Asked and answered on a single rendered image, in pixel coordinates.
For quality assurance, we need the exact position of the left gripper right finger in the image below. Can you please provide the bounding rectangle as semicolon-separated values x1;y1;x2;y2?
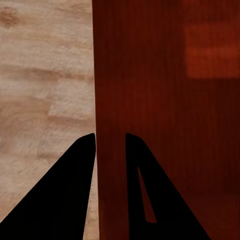
125;133;211;240

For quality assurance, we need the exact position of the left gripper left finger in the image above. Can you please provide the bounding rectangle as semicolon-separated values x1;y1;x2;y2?
0;133;97;240

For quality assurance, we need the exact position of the storage box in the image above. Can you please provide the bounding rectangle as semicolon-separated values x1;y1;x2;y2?
92;0;240;240

